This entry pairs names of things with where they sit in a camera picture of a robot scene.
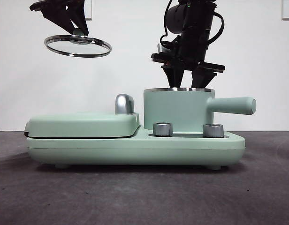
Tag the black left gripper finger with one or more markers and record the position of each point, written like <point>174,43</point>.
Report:
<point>58,17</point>
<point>80,16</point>

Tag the silver control knob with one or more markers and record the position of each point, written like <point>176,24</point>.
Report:
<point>162,130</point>
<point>213,131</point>

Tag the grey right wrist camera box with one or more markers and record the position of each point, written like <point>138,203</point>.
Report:
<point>162,49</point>

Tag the mint green breakfast maker base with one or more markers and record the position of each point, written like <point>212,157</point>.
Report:
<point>111,150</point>

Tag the glass pot lid green knob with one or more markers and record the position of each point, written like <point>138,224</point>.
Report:
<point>64,50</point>

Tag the mint green grill lid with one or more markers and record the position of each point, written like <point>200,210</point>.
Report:
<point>83,124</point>

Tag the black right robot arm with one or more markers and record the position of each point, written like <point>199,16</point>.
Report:
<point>196,16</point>

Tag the white wall socket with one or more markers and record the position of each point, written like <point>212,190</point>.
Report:
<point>288,9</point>
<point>88,9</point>

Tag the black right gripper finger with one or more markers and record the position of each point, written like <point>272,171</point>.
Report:
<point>200,78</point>
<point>174,76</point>

